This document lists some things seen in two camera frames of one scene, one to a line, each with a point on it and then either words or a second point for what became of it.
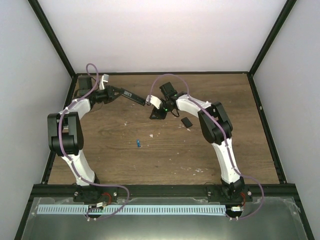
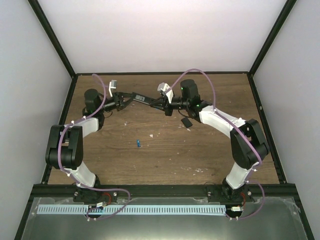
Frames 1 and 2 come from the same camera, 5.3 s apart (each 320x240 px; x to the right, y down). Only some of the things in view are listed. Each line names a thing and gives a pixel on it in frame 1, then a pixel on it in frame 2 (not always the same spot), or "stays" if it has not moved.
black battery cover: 187,123 stays
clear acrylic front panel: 265,218 stays
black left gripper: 109,90 -> 117,97
